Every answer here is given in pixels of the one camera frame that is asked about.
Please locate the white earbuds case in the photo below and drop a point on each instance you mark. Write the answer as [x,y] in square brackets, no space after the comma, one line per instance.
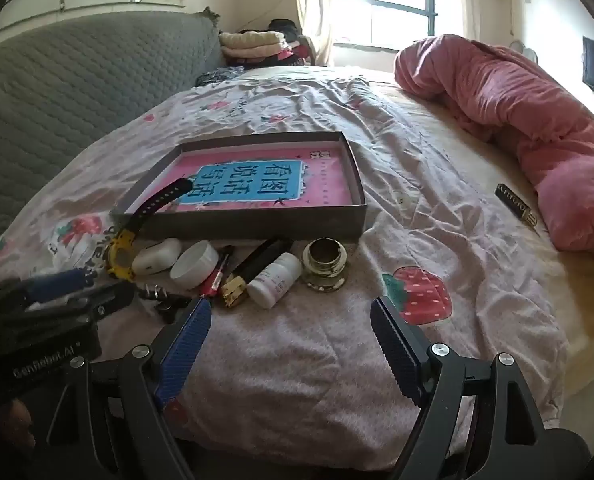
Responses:
[154,257]

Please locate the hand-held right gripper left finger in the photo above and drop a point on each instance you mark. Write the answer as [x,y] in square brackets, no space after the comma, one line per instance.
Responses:
[187,347]

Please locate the white pill bottle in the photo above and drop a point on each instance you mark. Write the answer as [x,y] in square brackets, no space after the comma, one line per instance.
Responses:
[272,282]

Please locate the dark patterned cloth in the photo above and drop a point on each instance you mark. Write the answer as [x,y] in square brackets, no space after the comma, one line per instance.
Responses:
[219,75]

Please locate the pink quilt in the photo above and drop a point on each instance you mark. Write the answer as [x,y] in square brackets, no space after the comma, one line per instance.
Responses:
[502,100]

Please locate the cream folded blanket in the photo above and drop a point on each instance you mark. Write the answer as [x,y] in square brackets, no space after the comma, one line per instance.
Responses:
[252,42]

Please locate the black tan pen case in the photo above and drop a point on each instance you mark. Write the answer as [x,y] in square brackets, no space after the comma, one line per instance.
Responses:
[257,260]

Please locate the white round jar lid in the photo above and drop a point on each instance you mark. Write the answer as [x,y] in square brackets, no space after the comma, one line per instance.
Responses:
[192,265]

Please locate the red and black lighter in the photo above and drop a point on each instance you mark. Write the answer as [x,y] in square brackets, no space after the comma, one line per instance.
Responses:
[216,275]

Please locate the grey cardboard box tray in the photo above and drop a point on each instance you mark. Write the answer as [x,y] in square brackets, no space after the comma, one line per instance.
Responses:
[277,225]

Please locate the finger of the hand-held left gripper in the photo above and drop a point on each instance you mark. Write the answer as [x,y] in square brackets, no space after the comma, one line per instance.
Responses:
[57,284]
[102,302]

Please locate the black gold tube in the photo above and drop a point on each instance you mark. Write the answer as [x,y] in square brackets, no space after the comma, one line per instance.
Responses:
[512,202]

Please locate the white standing fan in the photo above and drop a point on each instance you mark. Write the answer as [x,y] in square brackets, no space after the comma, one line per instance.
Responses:
[524,50]

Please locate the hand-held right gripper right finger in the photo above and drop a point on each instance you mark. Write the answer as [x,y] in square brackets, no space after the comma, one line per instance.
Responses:
[394,350]

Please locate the pink and blue book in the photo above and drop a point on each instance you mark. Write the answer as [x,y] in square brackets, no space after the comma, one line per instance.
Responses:
[327,185]

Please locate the pile of dark clothes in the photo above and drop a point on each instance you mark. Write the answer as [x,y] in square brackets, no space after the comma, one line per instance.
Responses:
[287,30]

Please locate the yellow and black wristwatch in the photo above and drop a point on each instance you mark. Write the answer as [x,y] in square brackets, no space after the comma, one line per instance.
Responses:
[119,255]

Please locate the black hair clip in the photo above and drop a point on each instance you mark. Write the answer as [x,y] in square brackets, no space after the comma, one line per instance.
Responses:
[169,305]

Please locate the grey quilted headboard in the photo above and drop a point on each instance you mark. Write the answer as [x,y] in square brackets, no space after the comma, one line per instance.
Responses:
[52,85]

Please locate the cream bed sheet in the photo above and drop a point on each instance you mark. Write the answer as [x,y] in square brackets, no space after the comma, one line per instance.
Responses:
[477,170]

